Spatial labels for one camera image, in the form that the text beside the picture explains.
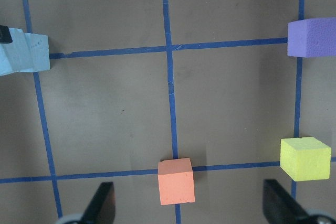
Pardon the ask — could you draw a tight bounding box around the right purple foam block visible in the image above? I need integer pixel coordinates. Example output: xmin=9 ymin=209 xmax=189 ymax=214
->
xmin=287 ymin=17 xmax=335 ymax=58

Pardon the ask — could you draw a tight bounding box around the light blue block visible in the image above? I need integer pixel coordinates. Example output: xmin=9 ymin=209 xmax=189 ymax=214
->
xmin=24 ymin=33 xmax=50 ymax=72
xmin=1 ymin=28 xmax=32 ymax=76

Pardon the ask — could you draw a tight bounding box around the far orange foam block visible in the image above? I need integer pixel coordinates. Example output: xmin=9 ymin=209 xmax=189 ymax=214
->
xmin=158 ymin=158 xmax=195 ymax=206

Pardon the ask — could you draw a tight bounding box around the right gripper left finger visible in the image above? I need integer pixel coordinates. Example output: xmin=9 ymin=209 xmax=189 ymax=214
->
xmin=56 ymin=182 xmax=117 ymax=224

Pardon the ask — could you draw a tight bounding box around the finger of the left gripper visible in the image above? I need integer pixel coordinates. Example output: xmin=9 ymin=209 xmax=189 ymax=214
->
xmin=0 ymin=25 xmax=13 ymax=44

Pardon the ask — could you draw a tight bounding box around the yellow foam block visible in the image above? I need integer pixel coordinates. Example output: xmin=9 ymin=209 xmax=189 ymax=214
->
xmin=280 ymin=137 xmax=332 ymax=182

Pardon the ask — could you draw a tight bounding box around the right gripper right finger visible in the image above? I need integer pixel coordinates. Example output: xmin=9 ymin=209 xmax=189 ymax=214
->
xmin=262 ymin=179 xmax=335 ymax=224

